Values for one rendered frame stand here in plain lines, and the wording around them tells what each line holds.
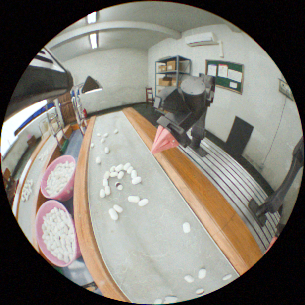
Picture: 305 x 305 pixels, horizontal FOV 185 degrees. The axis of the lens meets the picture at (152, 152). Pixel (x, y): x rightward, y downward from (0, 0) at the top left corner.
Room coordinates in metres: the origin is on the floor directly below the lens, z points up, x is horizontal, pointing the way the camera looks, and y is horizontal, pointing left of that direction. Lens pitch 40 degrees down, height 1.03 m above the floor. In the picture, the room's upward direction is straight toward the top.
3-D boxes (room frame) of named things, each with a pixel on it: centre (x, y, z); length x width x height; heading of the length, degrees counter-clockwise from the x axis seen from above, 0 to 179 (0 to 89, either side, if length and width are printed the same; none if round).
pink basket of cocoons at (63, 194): (0.16, 0.46, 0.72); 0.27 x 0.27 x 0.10
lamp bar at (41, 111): (0.42, 0.89, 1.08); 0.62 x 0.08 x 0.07; 25
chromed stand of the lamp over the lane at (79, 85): (0.63, 0.46, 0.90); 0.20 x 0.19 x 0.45; 25
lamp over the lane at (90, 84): (0.66, 0.38, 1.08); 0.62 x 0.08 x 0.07; 25
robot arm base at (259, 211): (-0.05, -0.54, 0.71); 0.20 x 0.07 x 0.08; 26
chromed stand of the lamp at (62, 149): (0.46, 0.82, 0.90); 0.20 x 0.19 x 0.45; 25
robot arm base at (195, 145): (0.49, -0.27, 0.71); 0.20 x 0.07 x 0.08; 26
